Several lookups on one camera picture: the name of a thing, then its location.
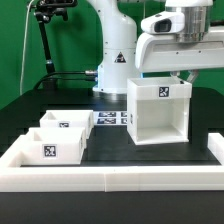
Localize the black cable bundle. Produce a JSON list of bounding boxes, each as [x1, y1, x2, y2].
[[33, 69, 99, 90]]

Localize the white drawer tray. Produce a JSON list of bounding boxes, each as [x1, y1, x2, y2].
[[22, 127, 87, 165], [39, 110, 94, 138]]

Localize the white rear drawer tray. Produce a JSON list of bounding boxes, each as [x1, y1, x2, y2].
[[39, 110, 94, 138]]

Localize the white marker tag plate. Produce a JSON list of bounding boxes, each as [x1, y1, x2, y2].
[[94, 111, 127, 126]]

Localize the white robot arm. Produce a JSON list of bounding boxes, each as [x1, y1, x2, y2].
[[87, 0, 224, 95]]

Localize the black camera stand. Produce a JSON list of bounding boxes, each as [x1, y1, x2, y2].
[[30, 0, 78, 90]]

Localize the white U-shaped table frame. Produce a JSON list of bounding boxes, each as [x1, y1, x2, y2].
[[0, 133, 224, 192]]

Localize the white hanging cable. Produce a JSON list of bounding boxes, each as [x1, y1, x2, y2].
[[19, 0, 36, 96]]

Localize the white drawer cabinet box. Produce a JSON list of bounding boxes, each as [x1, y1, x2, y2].
[[127, 77, 192, 145]]

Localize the white front drawer tray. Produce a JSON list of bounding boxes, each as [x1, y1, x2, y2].
[[22, 127, 87, 165]]

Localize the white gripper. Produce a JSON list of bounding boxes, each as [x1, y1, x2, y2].
[[135, 27, 224, 84]]

